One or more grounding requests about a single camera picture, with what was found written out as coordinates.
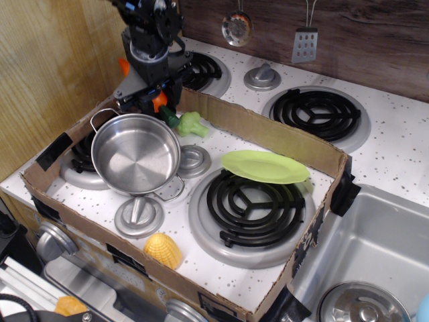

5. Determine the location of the silver front stove knob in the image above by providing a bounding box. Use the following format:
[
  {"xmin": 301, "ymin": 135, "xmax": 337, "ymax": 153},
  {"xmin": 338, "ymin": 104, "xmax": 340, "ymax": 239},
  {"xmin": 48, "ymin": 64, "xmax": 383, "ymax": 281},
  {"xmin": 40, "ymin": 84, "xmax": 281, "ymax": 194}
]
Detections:
[{"xmin": 114, "ymin": 197, "xmax": 164, "ymax": 239}]

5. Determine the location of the silver back stove knob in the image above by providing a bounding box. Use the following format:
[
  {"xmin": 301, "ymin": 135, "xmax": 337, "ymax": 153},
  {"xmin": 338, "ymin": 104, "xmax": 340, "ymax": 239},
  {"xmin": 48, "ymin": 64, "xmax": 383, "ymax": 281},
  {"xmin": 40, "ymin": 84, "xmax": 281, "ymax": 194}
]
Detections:
[{"xmin": 243, "ymin": 63, "xmax": 281, "ymax": 91}]

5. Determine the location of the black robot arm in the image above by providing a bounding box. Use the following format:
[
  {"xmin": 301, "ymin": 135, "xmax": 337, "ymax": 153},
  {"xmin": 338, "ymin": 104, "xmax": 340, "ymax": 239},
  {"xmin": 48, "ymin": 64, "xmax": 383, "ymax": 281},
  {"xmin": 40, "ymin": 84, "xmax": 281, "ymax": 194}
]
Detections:
[{"xmin": 111, "ymin": 1, "xmax": 192, "ymax": 118}]

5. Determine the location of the back right black burner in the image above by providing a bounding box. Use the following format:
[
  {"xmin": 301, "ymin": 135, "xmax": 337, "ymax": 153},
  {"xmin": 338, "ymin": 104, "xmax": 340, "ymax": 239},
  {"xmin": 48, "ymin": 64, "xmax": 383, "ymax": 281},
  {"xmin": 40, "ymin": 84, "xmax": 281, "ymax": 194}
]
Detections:
[{"xmin": 262, "ymin": 86, "xmax": 371, "ymax": 154}]

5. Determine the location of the hanging silver slotted spoon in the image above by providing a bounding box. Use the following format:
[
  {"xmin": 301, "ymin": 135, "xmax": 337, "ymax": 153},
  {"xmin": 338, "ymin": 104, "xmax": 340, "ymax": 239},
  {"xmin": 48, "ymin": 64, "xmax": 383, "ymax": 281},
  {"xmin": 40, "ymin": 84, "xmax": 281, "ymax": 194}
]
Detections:
[{"xmin": 221, "ymin": 0, "xmax": 253, "ymax": 47}]

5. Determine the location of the front right black burner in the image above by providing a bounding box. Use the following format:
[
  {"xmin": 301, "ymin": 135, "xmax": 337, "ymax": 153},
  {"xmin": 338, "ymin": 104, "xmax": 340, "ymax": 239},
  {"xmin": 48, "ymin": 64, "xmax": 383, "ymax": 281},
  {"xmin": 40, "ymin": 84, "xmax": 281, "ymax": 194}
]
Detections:
[{"xmin": 188, "ymin": 169, "xmax": 316, "ymax": 269}]

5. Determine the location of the green toy broccoli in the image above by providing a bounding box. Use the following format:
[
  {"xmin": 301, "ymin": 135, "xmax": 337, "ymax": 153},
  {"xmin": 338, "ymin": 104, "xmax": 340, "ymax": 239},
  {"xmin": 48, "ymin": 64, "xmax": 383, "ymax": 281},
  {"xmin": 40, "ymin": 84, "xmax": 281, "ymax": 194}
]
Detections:
[{"xmin": 176, "ymin": 111, "xmax": 208, "ymax": 138}]

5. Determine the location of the black burner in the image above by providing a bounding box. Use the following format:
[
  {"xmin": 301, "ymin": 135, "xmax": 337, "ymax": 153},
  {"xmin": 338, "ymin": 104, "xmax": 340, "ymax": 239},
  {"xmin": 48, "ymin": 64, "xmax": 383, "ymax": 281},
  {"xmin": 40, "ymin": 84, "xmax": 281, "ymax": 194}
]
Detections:
[
  {"xmin": 60, "ymin": 131, "xmax": 109, "ymax": 191},
  {"xmin": 262, "ymin": 86, "xmax": 371, "ymax": 154},
  {"xmin": 188, "ymin": 169, "xmax": 316, "ymax": 269},
  {"xmin": 182, "ymin": 52, "xmax": 231, "ymax": 98}
]

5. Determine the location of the black cable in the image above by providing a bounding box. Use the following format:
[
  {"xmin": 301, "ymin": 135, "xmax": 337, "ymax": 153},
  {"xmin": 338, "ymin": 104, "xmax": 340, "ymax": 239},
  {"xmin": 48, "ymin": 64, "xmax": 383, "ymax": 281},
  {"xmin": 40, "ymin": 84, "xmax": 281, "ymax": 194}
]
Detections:
[{"xmin": 0, "ymin": 293, "xmax": 38, "ymax": 322}]

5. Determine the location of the hanging silver spatula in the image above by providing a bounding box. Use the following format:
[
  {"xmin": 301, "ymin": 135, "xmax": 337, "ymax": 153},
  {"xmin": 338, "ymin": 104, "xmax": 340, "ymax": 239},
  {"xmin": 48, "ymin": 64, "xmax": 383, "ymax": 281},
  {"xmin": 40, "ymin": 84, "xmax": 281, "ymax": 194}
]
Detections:
[{"xmin": 291, "ymin": 1, "xmax": 318, "ymax": 64}]

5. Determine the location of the silver stove knob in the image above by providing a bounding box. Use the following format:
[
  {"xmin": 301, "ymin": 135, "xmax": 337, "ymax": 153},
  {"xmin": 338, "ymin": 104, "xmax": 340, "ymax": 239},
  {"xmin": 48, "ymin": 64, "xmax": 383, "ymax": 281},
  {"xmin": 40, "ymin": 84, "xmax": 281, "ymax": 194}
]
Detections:
[
  {"xmin": 243, "ymin": 63, "xmax": 281, "ymax": 91},
  {"xmin": 178, "ymin": 145, "xmax": 211, "ymax": 179},
  {"xmin": 114, "ymin": 197, "xmax": 164, "ymax": 239}
]

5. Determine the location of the silver pot lid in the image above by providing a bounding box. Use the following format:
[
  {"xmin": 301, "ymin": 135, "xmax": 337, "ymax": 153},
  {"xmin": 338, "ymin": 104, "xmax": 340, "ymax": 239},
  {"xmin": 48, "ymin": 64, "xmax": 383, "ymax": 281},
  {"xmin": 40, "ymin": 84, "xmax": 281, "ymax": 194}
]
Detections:
[{"xmin": 316, "ymin": 281, "xmax": 412, "ymax": 322}]

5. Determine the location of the silver oven knob right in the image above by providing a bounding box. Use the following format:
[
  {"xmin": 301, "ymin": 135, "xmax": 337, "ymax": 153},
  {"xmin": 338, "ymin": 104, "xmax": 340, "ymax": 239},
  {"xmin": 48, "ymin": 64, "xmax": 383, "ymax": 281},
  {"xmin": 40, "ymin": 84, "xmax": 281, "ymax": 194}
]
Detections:
[{"xmin": 164, "ymin": 299, "xmax": 208, "ymax": 322}]

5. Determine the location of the light blue object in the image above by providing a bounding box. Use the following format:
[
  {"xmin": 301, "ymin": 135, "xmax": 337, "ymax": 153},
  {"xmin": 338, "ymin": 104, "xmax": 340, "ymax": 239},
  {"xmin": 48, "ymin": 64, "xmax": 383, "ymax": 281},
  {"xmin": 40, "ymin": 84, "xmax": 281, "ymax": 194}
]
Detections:
[{"xmin": 416, "ymin": 294, "xmax": 429, "ymax": 322}]

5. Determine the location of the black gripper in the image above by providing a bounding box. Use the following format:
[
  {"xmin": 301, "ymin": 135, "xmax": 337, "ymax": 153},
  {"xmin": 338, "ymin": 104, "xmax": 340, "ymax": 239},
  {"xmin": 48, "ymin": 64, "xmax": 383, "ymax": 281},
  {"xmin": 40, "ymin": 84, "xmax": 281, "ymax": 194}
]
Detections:
[{"xmin": 115, "ymin": 46, "xmax": 192, "ymax": 116}]

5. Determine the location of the yellow-green plastic plate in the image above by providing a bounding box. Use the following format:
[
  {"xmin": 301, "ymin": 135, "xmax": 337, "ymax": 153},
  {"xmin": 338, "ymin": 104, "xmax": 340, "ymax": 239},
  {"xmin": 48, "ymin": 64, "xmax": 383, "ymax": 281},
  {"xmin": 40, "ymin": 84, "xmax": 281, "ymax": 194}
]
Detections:
[{"xmin": 221, "ymin": 150, "xmax": 310, "ymax": 184}]

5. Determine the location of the front left black burner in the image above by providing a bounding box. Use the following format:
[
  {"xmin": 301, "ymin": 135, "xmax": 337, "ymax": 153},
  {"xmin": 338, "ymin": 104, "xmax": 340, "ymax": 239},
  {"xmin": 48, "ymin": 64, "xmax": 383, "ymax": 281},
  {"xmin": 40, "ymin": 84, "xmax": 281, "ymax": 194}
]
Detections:
[{"xmin": 60, "ymin": 131, "xmax": 109, "ymax": 191}]

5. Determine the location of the yellow toy corn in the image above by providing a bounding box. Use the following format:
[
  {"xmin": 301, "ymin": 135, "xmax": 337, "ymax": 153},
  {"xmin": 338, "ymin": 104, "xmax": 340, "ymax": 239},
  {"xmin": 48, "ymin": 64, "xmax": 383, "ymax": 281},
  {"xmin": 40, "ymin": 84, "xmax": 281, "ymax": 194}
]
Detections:
[{"xmin": 143, "ymin": 233, "xmax": 182, "ymax": 270}]

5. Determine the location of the orange toy carrot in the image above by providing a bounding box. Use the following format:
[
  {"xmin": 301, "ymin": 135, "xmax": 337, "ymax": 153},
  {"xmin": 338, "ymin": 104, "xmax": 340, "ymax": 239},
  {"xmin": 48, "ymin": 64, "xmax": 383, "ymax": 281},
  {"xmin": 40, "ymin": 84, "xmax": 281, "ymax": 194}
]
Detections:
[{"xmin": 113, "ymin": 58, "xmax": 180, "ymax": 129}]

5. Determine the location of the silver metal pot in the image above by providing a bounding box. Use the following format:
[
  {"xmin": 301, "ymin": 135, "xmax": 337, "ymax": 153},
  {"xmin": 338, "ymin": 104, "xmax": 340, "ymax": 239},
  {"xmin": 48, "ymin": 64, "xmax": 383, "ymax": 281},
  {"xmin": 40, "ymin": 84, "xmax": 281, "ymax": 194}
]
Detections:
[{"xmin": 90, "ymin": 108, "xmax": 185, "ymax": 202}]

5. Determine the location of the silver oven knob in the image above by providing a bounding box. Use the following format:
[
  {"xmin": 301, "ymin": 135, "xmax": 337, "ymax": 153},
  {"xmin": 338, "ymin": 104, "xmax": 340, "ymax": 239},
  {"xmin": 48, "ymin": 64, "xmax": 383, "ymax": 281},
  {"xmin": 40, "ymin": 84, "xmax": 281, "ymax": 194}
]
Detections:
[
  {"xmin": 164, "ymin": 299, "xmax": 208, "ymax": 322},
  {"xmin": 36, "ymin": 221, "xmax": 78, "ymax": 262}
]

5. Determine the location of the silver oven knob left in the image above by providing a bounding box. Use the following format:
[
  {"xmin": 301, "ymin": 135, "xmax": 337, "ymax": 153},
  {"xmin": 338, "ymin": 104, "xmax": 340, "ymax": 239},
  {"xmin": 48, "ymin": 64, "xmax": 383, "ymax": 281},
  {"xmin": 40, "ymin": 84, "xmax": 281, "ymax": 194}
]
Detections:
[{"xmin": 36, "ymin": 221, "xmax": 78, "ymax": 262}]

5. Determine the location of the cardboard fence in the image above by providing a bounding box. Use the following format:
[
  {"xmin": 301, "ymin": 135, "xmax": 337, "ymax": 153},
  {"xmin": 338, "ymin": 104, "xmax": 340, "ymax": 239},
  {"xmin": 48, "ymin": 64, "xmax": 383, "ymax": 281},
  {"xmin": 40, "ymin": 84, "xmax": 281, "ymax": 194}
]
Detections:
[{"xmin": 22, "ymin": 89, "xmax": 352, "ymax": 321}]

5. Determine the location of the silver middle stove knob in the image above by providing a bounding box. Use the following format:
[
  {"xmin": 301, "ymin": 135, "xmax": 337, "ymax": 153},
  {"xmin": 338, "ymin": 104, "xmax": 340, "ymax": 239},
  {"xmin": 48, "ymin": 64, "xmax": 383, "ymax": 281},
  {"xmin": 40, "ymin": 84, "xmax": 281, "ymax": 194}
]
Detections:
[{"xmin": 178, "ymin": 145, "xmax": 211, "ymax": 179}]

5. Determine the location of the orange toy food piece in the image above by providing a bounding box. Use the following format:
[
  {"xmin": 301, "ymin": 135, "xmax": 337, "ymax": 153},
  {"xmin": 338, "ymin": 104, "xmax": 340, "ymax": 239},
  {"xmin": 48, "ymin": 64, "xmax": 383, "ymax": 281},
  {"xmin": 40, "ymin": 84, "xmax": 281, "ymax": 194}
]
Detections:
[{"xmin": 54, "ymin": 296, "xmax": 88, "ymax": 317}]

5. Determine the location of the back left black burner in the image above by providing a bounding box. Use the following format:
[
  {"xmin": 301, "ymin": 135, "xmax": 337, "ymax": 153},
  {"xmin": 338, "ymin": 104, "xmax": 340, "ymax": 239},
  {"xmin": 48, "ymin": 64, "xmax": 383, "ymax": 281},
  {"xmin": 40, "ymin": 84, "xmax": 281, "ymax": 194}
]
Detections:
[{"xmin": 182, "ymin": 52, "xmax": 231, "ymax": 98}]

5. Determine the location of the silver sink basin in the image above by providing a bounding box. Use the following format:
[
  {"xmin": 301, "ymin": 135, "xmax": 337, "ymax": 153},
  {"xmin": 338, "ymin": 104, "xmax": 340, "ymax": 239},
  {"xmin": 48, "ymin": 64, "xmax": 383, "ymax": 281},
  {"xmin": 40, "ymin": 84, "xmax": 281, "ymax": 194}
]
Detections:
[{"xmin": 292, "ymin": 184, "xmax": 428, "ymax": 321}]

